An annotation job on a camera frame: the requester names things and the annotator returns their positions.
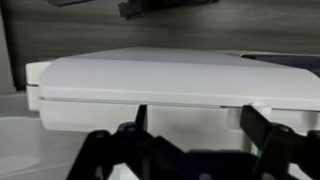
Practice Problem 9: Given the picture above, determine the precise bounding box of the white coffee machine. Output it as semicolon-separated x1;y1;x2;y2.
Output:
25;47;320;151

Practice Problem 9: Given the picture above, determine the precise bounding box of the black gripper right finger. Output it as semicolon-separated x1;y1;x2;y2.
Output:
240;105;320;180

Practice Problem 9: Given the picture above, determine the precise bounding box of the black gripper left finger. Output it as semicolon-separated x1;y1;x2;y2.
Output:
66;105;183;180

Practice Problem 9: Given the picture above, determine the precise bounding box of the black object at top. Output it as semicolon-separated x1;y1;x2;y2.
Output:
118;0;219;19

